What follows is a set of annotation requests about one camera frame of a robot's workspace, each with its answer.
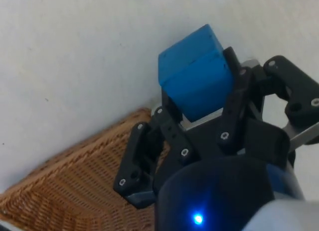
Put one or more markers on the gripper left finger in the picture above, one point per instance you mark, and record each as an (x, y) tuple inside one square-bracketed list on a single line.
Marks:
[(174, 139)]

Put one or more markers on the wicker basket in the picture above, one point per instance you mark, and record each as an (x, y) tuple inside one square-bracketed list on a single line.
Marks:
[(74, 181)]

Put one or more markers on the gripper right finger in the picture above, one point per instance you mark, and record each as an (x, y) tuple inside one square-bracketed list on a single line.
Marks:
[(235, 111)]

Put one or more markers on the blue cube block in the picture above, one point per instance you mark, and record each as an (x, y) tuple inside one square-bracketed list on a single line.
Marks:
[(197, 76)]

